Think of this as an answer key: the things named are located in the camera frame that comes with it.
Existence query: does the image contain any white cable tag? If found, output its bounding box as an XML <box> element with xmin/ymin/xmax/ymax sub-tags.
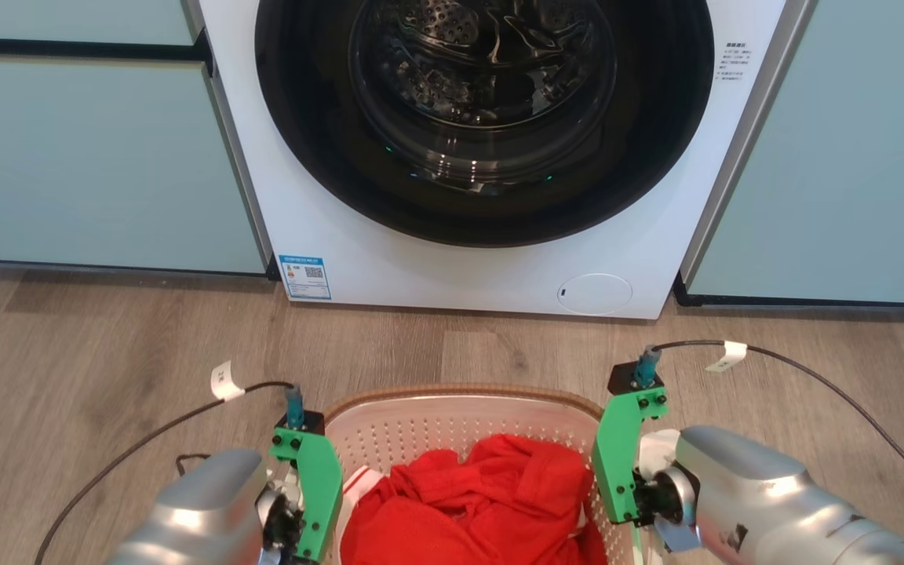
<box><xmin>705</xmin><ymin>341</ymin><xmax>749</xmax><ymax>374</ymax></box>
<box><xmin>210</xmin><ymin>360</ymin><xmax>246</xmax><ymax>402</ymax></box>

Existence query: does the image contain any pale green cabinet drawer front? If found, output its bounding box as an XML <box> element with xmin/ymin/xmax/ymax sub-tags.
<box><xmin>0</xmin><ymin>0</ymin><xmax>199</xmax><ymax>46</ymax></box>

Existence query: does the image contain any white perforated laundry basket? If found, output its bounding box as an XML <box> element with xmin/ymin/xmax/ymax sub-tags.
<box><xmin>323</xmin><ymin>383</ymin><xmax>643</xmax><ymax>565</ymax></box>

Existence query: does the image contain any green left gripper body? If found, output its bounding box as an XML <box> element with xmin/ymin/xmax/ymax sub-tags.
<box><xmin>269</xmin><ymin>410</ymin><xmax>344</xmax><ymax>563</ymax></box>

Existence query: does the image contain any pale green cabinet door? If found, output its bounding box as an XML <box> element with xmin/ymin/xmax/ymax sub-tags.
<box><xmin>687</xmin><ymin>0</ymin><xmax>904</xmax><ymax>307</ymax></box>
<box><xmin>0</xmin><ymin>56</ymin><xmax>268</xmax><ymax>275</ymax></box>

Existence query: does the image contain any round white filter cover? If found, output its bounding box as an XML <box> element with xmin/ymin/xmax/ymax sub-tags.
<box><xmin>556</xmin><ymin>273</ymin><xmax>633</xmax><ymax>316</ymax></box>

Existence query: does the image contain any black round washer door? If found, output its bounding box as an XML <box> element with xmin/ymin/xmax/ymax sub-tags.
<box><xmin>254</xmin><ymin>0</ymin><xmax>715</xmax><ymax>248</ymax></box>

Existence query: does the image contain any black text label sticker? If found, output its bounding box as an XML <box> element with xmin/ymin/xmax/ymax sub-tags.
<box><xmin>715</xmin><ymin>41</ymin><xmax>749</xmax><ymax>83</ymax></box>

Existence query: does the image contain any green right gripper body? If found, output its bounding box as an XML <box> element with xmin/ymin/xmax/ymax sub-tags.
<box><xmin>591</xmin><ymin>363</ymin><xmax>669</xmax><ymax>525</ymax></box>

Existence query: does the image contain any red mesh garment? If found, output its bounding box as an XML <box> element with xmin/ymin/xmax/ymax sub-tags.
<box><xmin>340</xmin><ymin>433</ymin><xmax>608</xmax><ymax>565</ymax></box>

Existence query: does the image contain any white front-load washing machine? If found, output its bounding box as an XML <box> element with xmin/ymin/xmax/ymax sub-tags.
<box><xmin>199</xmin><ymin>0</ymin><xmax>818</xmax><ymax>320</ymax></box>

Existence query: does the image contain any blue energy label sticker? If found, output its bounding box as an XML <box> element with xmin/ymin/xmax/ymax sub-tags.
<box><xmin>278</xmin><ymin>253</ymin><xmax>333</xmax><ymax>301</ymax></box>

